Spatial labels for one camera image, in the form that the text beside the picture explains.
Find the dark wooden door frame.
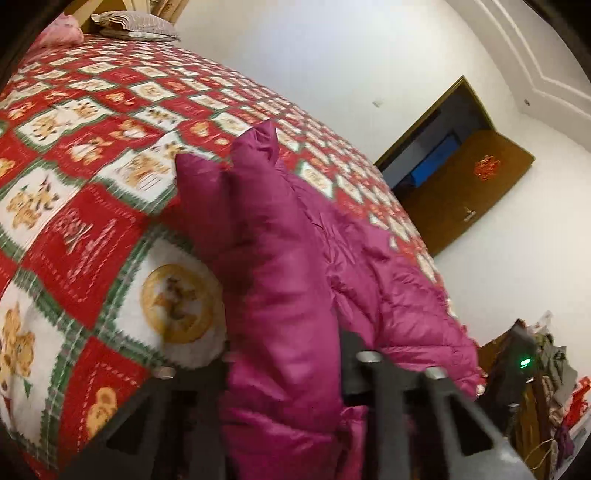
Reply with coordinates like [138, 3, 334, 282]
[373, 76, 498, 195]

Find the red checkered bear bedspread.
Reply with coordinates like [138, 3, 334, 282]
[0, 33, 465, 480]

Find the red paper door decoration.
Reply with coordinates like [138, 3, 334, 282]
[473, 155, 502, 182]

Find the brown wooden door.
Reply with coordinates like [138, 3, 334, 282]
[399, 129, 537, 257]

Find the folded pink floral blanket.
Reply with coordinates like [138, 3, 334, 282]
[28, 12, 85, 51]

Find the beige wooden headboard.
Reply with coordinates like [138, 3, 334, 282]
[64, 0, 185, 29]

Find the grey striped pillow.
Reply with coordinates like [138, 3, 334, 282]
[89, 11, 182, 44]

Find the magenta puffer jacket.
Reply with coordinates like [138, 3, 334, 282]
[174, 117, 486, 480]

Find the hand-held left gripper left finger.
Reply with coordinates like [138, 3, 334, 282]
[59, 355, 232, 480]

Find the brown wooden cabinet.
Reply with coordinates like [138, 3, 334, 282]
[475, 339, 557, 468]

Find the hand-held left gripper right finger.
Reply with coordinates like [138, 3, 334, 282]
[339, 330, 539, 480]

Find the pile of clothes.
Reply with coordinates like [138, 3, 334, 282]
[531, 318, 591, 472]

